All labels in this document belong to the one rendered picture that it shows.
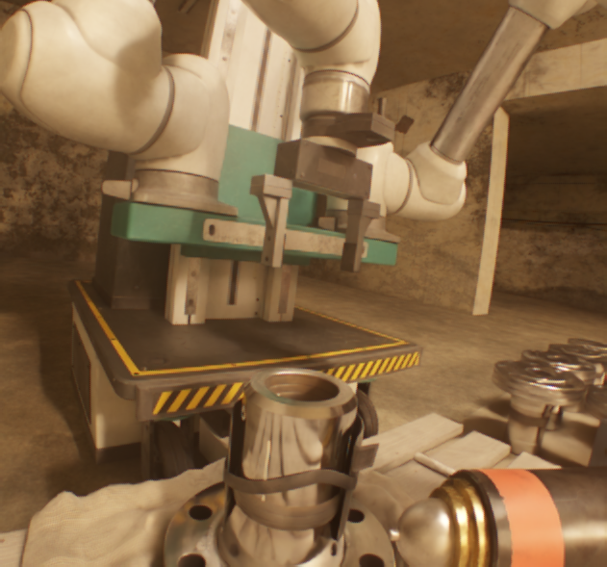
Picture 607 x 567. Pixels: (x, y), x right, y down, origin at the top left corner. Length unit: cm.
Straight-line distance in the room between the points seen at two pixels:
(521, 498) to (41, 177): 505
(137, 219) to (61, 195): 448
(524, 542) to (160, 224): 57
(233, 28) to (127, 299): 70
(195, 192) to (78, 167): 451
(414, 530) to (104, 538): 37
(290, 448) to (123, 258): 72
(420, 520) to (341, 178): 37
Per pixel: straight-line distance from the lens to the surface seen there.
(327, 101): 47
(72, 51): 51
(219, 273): 92
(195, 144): 63
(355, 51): 49
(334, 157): 47
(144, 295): 98
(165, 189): 62
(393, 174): 93
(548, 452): 131
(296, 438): 34
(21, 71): 52
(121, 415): 81
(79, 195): 507
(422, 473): 75
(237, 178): 84
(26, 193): 507
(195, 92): 64
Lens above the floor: 53
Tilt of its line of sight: 3 degrees down
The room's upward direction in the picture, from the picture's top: 7 degrees clockwise
